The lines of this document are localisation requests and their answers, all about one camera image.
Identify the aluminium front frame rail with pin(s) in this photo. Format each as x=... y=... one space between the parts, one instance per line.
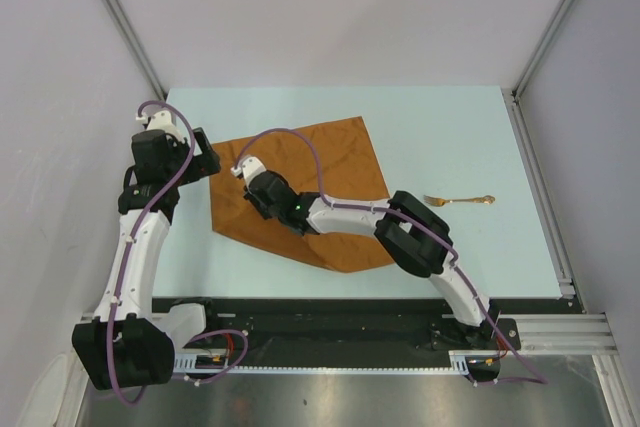
x=560 y=332

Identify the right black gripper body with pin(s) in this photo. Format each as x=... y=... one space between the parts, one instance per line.
x=267 y=213

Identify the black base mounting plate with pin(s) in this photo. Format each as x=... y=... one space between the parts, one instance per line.
x=478 y=366

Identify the gold fork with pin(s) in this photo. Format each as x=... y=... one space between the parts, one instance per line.
x=441 y=202

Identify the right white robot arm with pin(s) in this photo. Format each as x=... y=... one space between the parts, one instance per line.
x=417 y=239

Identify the right corner aluminium post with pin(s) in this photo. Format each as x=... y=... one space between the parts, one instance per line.
x=550 y=33

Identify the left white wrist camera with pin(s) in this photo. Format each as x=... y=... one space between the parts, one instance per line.
x=162 y=120

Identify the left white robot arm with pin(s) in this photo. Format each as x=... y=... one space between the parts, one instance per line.
x=122 y=346

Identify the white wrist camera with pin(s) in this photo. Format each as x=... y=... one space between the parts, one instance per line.
x=248 y=168
x=162 y=120

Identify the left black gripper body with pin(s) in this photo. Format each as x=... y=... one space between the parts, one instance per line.
x=200 y=165

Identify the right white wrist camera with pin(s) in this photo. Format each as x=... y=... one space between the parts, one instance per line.
x=248 y=168

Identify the aluminium right side rail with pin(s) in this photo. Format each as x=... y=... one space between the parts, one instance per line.
x=553 y=236

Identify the corner aluminium post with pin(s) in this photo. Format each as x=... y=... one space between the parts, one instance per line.
x=550 y=33
x=133 y=43

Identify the orange cloth napkin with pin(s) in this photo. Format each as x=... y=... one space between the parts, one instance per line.
x=350 y=170

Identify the left corner aluminium post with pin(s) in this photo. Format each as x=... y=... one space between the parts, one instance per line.
x=133 y=43

